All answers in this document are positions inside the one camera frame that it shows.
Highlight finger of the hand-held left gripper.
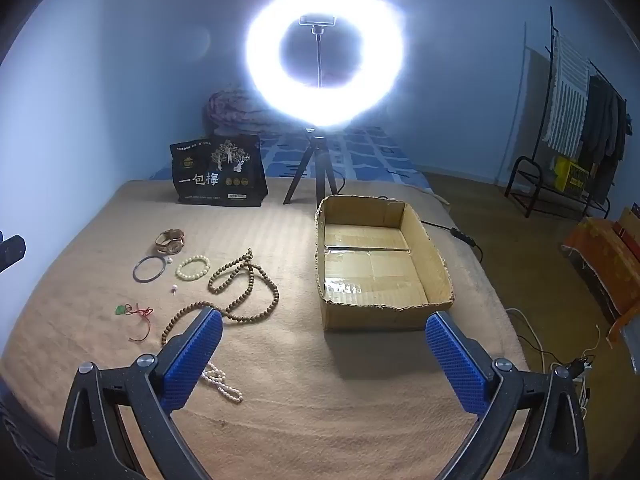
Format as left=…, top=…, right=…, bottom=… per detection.
left=0, top=233, right=26, bottom=274

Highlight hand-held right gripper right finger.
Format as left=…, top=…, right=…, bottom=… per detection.
left=424, top=311, right=587, bottom=480

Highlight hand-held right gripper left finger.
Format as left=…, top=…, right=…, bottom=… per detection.
left=55, top=306, right=224, bottom=480

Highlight white pearl necklace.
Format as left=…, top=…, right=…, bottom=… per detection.
left=200, top=360, right=244, bottom=403

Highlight cream bead bracelet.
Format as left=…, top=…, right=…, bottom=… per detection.
left=175, top=255, right=211, bottom=281

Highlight green pendant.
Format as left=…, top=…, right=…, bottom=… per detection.
left=114, top=302, right=155, bottom=342

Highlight dark thin bangle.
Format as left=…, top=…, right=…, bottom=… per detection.
left=132, top=255, right=166, bottom=283

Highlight long wooden bead necklace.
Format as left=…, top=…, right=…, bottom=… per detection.
left=161, top=249, right=280, bottom=347

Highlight brown strap wristwatch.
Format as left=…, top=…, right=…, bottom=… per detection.
left=155, top=229, right=186, bottom=254

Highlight cardboard box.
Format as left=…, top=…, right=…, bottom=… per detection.
left=314, top=194, right=455, bottom=332

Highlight black printed bag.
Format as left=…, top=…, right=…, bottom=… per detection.
left=169, top=134, right=269, bottom=208

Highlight orange covered furniture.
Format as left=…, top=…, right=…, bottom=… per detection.
left=562, top=216, right=640, bottom=346

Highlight black clothes rack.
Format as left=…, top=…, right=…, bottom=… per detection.
left=504, top=7, right=628, bottom=218

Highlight yellow box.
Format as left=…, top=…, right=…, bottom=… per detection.
left=554, top=156, right=591, bottom=193

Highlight blue patterned sheet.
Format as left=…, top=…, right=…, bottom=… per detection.
left=150, top=125, right=436, bottom=191

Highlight black tripod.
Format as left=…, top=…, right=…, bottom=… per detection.
left=282, top=127, right=346, bottom=206

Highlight rolled patterned blanket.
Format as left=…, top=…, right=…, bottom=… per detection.
left=202, top=85, right=273, bottom=136

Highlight dark hanging clothes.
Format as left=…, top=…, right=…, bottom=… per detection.
left=580, top=75, right=628, bottom=206

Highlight striped white towel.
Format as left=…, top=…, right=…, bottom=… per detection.
left=542, top=32, right=592, bottom=151

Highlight phone holder on gooseneck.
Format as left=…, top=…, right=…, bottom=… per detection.
left=298, top=14, right=337, bottom=88

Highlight white cables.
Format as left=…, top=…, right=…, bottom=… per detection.
left=505, top=307, right=601, bottom=411

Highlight black ring light cable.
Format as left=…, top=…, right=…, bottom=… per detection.
left=340, top=175, right=483, bottom=263

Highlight white ring light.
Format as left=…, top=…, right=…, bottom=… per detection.
left=244, top=0, right=405, bottom=128

